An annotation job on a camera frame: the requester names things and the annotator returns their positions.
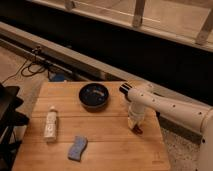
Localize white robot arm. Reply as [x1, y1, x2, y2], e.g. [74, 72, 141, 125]
[127, 85, 213, 171]

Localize black striped block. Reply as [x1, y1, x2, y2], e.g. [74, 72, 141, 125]
[119, 83, 132, 95]

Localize dark blue bowl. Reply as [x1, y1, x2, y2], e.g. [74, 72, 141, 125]
[79, 83, 109, 108]

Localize blue sponge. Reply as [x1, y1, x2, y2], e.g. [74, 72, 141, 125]
[68, 136, 88, 162]

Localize white plastic bottle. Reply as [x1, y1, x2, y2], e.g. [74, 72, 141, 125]
[44, 106, 58, 142]

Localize blue floor object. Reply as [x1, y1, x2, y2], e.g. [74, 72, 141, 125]
[49, 74, 65, 82]

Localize black chair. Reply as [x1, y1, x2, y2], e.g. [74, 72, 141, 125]
[0, 83, 29, 171]

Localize grey metal rail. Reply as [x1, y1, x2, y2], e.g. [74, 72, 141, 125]
[0, 21, 213, 107]

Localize black floor cable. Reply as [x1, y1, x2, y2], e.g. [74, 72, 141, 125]
[1, 46, 51, 84]

